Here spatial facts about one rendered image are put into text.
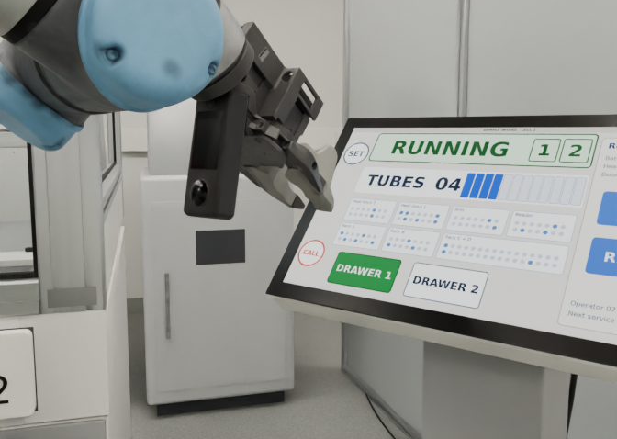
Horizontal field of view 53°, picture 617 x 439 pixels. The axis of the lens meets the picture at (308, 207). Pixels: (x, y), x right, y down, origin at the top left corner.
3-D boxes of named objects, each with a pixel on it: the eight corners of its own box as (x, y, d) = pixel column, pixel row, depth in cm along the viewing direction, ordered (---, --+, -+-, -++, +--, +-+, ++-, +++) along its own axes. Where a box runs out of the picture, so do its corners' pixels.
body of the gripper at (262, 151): (329, 107, 63) (269, 16, 55) (296, 176, 60) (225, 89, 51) (272, 109, 68) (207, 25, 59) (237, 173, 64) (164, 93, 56)
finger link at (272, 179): (319, 174, 72) (290, 122, 65) (299, 217, 70) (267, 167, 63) (297, 171, 74) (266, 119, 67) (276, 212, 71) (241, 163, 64)
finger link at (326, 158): (366, 174, 68) (319, 118, 62) (347, 219, 65) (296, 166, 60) (344, 175, 70) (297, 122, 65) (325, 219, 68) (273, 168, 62)
